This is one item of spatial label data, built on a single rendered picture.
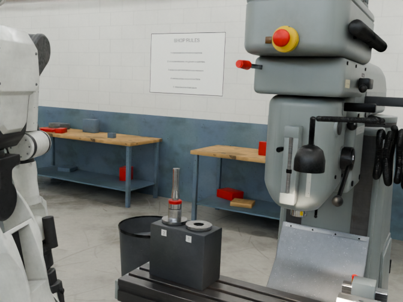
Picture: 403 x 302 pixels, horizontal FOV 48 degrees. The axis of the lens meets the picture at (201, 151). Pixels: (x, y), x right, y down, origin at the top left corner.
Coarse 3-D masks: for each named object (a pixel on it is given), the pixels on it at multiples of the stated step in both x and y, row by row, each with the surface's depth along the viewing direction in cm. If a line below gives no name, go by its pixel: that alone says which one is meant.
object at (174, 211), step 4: (172, 204) 154; (176, 204) 154; (180, 204) 155; (168, 208) 156; (172, 208) 154; (176, 208) 154; (180, 208) 155; (168, 212) 156; (172, 212) 154; (176, 212) 154; (180, 212) 155; (168, 216) 156; (172, 216) 154; (176, 216) 154; (180, 216) 155; (172, 220) 155; (176, 220) 155
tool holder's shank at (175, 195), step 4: (176, 168) 154; (176, 172) 154; (176, 176) 154; (176, 180) 154; (172, 184) 155; (176, 184) 154; (172, 188) 155; (176, 188) 154; (172, 192) 155; (176, 192) 154; (172, 196) 155; (176, 196) 154; (176, 200) 155
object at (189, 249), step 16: (160, 224) 154; (176, 224) 153; (192, 224) 151; (208, 224) 152; (160, 240) 153; (176, 240) 150; (192, 240) 146; (208, 240) 146; (160, 256) 154; (176, 256) 150; (192, 256) 147; (208, 256) 147; (160, 272) 155; (176, 272) 151; (192, 272) 148; (208, 272) 149
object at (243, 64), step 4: (240, 60) 108; (244, 60) 110; (236, 64) 108; (240, 64) 107; (244, 64) 108; (248, 64) 110; (252, 64) 114; (256, 64) 117; (244, 68) 110; (248, 68) 111; (256, 68) 117; (260, 68) 119
